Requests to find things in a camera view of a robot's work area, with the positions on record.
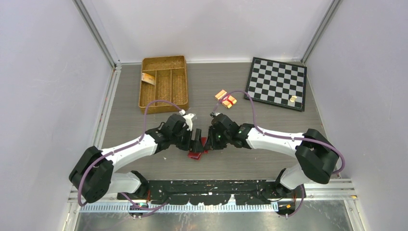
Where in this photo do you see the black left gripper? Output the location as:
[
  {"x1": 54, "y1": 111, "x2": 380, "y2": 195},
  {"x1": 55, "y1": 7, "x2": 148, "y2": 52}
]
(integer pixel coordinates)
[{"x1": 171, "y1": 126, "x2": 204, "y2": 153}]

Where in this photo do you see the red leather card holder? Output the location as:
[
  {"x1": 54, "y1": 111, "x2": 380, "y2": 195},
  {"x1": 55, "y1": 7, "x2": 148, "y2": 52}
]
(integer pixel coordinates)
[{"x1": 188, "y1": 137, "x2": 208, "y2": 160}]

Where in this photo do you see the yellow credit card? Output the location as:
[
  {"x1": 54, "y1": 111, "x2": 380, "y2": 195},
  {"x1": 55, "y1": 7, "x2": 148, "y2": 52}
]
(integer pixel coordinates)
[{"x1": 141, "y1": 73, "x2": 156, "y2": 86}]

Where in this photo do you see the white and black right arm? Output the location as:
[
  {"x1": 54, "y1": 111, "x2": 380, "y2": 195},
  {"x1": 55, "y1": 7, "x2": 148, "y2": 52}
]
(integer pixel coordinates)
[{"x1": 205, "y1": 113, "x2": 340, "y2": 198}]

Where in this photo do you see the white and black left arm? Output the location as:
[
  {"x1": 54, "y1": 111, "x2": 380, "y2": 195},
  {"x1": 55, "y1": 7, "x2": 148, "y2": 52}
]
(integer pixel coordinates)
[{"x1": 69, "y1": 113, "x2": 197, "y2": 206}]

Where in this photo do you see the red and gold card box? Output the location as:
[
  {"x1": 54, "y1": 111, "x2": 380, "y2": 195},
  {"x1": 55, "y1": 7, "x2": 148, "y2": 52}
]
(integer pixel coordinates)
[{"x1": 215, "y1": 90, "x2": 237, "y2": 109}]

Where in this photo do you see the woven wicker divided tray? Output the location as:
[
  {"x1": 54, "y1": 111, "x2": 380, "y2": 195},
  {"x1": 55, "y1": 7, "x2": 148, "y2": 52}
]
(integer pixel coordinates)
[{"x1": 138, "y1": 55, "x2": 189, "y2": 114}]

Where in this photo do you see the black and white chessboard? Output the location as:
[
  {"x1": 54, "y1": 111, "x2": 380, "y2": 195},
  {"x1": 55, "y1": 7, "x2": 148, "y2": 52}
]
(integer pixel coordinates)
[{"x1": 244, "y1": 57, "x2": 307, "y2": 112}]

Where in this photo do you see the small wooden chess piece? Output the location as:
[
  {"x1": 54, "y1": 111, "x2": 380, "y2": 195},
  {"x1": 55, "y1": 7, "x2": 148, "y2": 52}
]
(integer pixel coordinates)
[{"x1": 289, "y1": 95, "x2": 297, "y2": 103}]

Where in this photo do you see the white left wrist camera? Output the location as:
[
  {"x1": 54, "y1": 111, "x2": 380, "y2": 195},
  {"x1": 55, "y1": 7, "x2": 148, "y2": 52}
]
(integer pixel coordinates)
[{"x1": 179, "y1": 109, "x2": 197, "y2": 131}]

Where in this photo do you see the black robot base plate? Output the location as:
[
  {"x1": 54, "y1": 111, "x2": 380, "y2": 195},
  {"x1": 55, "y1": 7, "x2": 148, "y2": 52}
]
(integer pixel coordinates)
[{"x1": 126, "y1": 180, "x2": 306, "y2": 205}]

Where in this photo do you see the aluminium frame rail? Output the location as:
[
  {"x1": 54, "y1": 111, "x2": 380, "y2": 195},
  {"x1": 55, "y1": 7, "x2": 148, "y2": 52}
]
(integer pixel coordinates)
[{"x1": 93, "y1": 62, "x2": 122, "y2": 147}]

